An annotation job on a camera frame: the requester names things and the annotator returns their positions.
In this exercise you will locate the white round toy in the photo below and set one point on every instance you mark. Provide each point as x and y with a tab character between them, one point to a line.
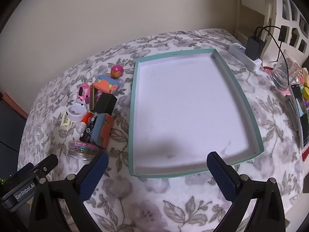
77	111

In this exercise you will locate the clear drinking glass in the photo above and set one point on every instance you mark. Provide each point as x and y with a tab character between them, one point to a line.
284	71

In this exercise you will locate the pink wrist watch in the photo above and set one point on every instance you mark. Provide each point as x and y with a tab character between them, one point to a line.
83	93

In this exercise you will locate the black charger adapter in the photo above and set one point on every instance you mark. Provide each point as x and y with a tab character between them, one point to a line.
254	47

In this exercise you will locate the orange and blue block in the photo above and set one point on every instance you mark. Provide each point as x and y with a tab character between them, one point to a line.
102	130
106	83

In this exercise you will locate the teal shallow cardboard tray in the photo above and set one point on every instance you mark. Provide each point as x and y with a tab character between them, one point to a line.
188	106

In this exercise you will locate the brown wooden board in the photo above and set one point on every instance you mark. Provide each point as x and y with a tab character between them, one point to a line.
13	101

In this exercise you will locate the cream hair claw clip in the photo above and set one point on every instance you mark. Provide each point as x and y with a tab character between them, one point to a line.
65	123

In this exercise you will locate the floral printed blanket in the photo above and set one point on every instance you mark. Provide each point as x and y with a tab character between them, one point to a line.
144	210

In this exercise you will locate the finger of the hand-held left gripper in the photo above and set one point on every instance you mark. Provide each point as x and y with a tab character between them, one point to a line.
47	163

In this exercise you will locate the brown dog toy pink cap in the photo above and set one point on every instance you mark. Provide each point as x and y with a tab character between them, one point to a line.
117	71

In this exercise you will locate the white lattice furniture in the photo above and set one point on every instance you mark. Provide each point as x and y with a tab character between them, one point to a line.
297	12

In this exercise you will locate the small black box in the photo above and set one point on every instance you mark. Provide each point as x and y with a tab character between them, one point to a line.
105	102

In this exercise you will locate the white power strip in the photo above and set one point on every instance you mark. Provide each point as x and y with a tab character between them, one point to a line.
241	53

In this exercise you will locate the gold black patterned box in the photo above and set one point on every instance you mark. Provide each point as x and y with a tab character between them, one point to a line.
92	100

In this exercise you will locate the dark cabinet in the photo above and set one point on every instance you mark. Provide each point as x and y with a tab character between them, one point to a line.
9	130

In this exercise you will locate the red and white toy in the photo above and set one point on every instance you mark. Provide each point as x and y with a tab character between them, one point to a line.
84	122

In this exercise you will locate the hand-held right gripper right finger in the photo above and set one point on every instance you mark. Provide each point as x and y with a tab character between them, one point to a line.
222	176

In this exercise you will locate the black printed toy vehicle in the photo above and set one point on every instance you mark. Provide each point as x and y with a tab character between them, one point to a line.
88	128

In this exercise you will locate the clear round container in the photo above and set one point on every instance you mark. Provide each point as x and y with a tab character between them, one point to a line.
82	149

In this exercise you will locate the smartphone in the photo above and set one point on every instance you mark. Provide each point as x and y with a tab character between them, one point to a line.
300	111

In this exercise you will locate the grey flat object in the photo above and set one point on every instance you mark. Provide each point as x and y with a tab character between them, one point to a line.
292	112

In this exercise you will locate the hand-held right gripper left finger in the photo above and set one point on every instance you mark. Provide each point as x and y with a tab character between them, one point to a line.
94	175

